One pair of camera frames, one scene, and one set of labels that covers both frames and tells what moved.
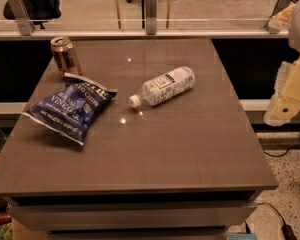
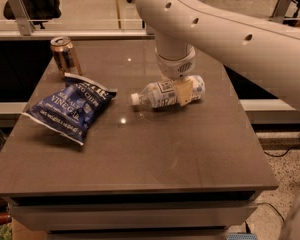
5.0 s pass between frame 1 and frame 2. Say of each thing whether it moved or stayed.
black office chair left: stayed
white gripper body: moved
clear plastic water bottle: moved
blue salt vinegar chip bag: stayed
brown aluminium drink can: stayed
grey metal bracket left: stayed
